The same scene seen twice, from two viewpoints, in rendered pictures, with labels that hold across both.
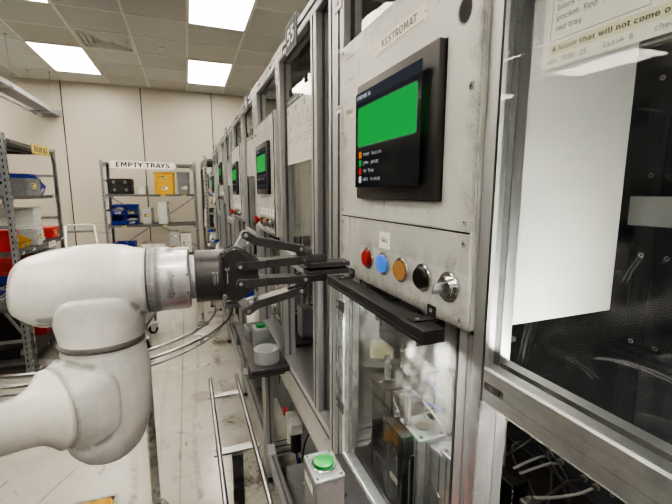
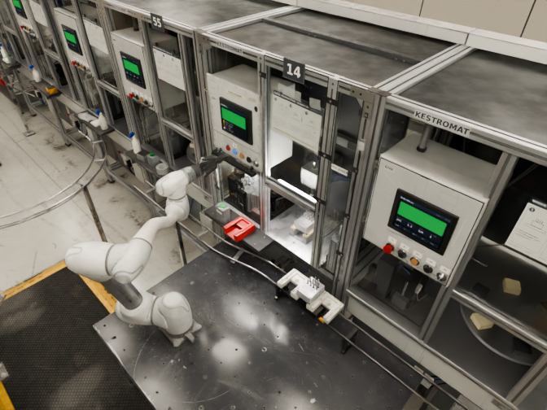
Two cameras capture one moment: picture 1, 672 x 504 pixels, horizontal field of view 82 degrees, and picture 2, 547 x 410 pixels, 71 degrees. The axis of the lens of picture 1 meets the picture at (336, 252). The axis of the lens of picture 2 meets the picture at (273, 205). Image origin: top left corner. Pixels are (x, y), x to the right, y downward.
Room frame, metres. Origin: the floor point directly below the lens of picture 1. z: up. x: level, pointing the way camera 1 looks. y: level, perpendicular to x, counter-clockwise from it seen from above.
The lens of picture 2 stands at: (-1.18, 0.53, 2.62)
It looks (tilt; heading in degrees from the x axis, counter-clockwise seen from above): 40 degrees down; 335
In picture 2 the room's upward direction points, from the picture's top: 1 degrees clockwise
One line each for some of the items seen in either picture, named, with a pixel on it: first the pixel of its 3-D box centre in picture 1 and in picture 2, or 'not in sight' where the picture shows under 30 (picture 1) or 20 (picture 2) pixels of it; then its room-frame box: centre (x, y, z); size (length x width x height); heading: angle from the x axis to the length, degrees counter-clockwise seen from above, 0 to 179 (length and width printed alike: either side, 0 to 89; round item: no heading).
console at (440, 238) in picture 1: (447, 158); (249, 117); (0.69, -0.19, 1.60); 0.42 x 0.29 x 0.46; 21
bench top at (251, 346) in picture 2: not in sight; (250, 351); (-0.14, 0.17, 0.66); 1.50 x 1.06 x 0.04; 21
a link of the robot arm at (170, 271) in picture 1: (172, 277); (188, 175); (0.54, 0.23, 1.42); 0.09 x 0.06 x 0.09; 21
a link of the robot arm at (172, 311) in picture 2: not in sight; (173, 310); (0.16, 0.49, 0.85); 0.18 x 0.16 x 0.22; 59
